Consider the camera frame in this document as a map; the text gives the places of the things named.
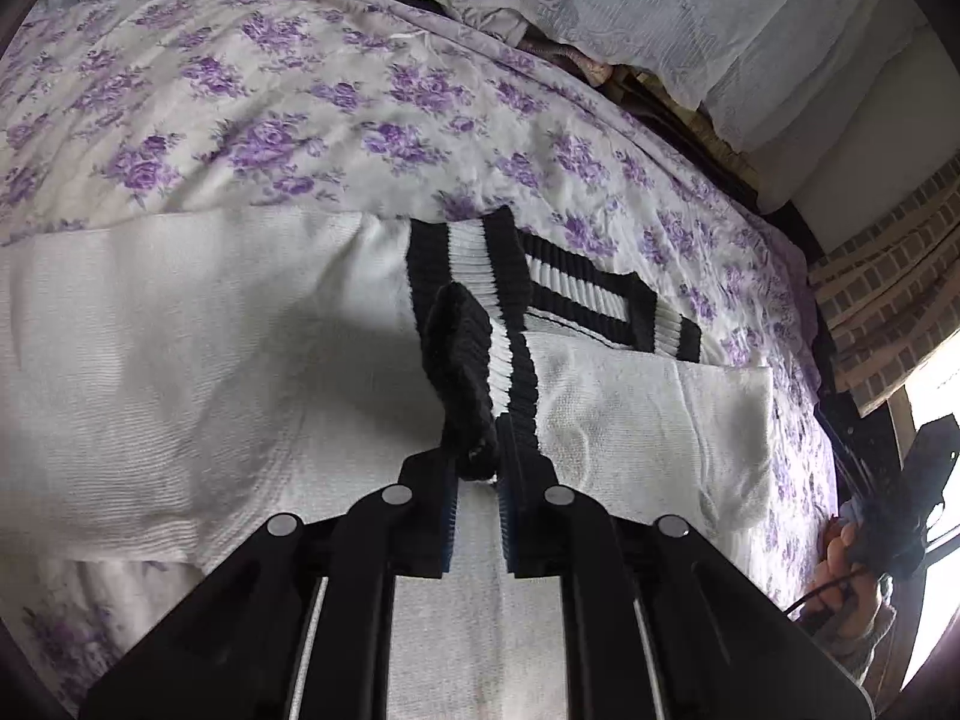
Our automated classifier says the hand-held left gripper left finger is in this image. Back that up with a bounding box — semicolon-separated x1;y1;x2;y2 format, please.
79;450;460;720

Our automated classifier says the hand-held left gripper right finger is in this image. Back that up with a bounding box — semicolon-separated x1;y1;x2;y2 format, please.
495;414;875;720

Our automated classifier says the white knit sweater black trim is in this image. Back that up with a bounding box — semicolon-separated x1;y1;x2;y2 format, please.
0;206;777;720

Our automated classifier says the person's right forearm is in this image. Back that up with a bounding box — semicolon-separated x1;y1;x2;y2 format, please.
829;600;899;687

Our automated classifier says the person's right hand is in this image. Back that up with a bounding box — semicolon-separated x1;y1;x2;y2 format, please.
812;520;895;640

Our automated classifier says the brick pattern curtain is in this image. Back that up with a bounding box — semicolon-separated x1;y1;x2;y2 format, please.
808;161;960;418

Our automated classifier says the purple floral bedsheet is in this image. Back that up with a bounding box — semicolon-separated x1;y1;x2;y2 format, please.
0;0;841;706

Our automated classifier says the tan cloth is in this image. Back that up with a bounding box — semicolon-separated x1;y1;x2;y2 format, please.
622;67;760;185

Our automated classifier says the pink cloth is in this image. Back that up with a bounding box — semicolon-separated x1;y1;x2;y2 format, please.
570;51;625;88

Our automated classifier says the white lace cloth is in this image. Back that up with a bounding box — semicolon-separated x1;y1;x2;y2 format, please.
60;0;923;151

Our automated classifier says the black cable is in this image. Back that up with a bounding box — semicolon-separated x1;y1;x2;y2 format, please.
786;568;860;617

